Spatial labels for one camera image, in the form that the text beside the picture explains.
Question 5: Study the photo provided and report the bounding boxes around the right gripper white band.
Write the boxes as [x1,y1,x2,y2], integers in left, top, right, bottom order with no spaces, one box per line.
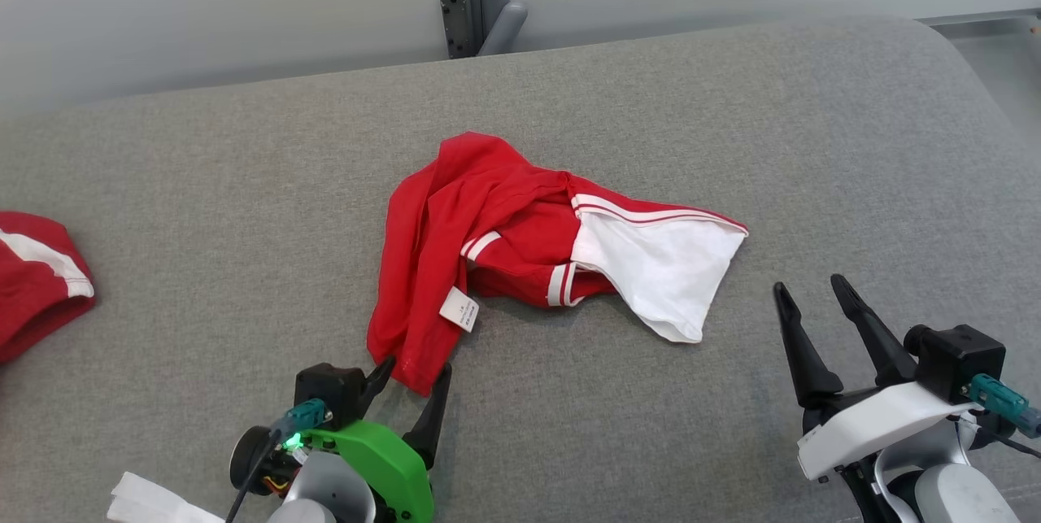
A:
[773,274,981,482]

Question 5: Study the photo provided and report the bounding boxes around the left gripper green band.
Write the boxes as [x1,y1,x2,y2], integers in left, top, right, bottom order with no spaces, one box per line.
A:
[305,356,453,523]

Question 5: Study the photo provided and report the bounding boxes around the red jersey with white stripes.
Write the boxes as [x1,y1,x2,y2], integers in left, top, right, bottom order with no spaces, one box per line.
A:
[366,131,749,398]

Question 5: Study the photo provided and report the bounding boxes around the red shorts with white waistband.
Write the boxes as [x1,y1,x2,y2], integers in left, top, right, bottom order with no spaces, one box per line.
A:
[0,211,96,365]

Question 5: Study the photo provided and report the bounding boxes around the white crumpled cloth piece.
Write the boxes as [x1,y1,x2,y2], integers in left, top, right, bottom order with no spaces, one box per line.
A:
[107,472,224,523]

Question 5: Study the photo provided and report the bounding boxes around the grey fabric sofa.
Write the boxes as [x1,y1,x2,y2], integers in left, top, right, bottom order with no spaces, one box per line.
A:
[0,15,1041,523]

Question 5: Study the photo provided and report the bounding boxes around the dark hinge plate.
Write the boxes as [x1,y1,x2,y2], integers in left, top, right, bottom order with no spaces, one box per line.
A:
[440,0,473,60]

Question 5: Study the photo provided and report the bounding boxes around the left teal connector cable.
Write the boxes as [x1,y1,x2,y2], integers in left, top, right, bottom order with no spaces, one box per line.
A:
[224,399,330,523]

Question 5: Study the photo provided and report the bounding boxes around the teal connector cable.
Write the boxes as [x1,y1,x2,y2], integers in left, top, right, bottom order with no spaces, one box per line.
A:
[968,373,1041,459]
[224,399,330,523]

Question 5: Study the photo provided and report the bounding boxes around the right teal connector cable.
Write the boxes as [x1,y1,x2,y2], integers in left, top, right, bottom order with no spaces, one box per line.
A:
[968,373,1041,459]

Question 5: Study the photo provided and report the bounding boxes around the grey wall skirting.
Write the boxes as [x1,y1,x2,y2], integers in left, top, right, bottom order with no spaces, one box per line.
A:
[919,9,1041,40]

